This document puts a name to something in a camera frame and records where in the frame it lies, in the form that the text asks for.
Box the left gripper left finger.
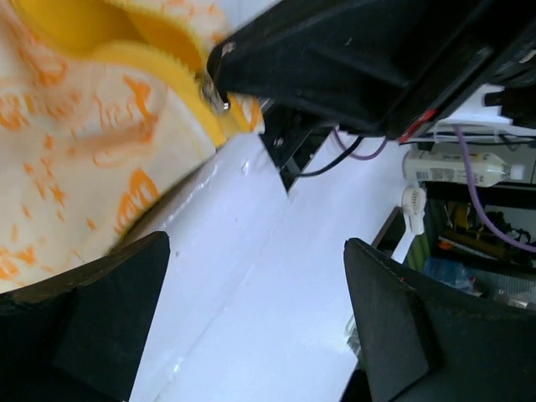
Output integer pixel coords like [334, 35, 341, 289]
[1, 231, 170, 401]

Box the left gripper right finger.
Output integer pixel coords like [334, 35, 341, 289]
[343, 239, 535, 401]

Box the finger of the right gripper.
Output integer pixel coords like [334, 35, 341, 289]
[207, 0, 493, 134]

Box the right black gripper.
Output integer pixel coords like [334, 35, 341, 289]
[384, 1, 535, 140]

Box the yellow and patterned jacket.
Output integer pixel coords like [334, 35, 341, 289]
[1, 1, 264, 292]

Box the white plastic bottle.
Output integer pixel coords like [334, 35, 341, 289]
[402, 150, 524, 188]

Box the white handheld fan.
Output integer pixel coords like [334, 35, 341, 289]
[393, 185, 427, 262]

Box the silver zipper slider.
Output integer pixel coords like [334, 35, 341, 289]
[199, 73, 230, 115]

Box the black base cable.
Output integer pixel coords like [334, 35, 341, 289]
[299, 133, 365, 178]

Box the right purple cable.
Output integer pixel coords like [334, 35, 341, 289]
[332, 123, 536, 255]

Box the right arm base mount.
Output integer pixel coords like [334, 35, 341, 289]
[260, 104, 335, 192]

